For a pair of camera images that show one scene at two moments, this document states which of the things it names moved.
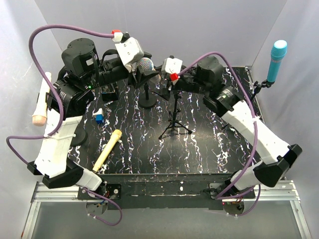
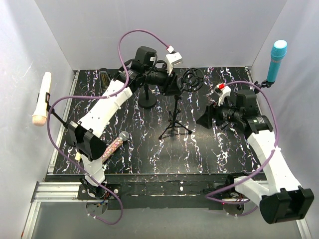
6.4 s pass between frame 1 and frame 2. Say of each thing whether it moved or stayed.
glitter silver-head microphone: moved
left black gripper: moved
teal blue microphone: stayed
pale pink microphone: stayed
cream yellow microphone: moved
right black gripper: moved
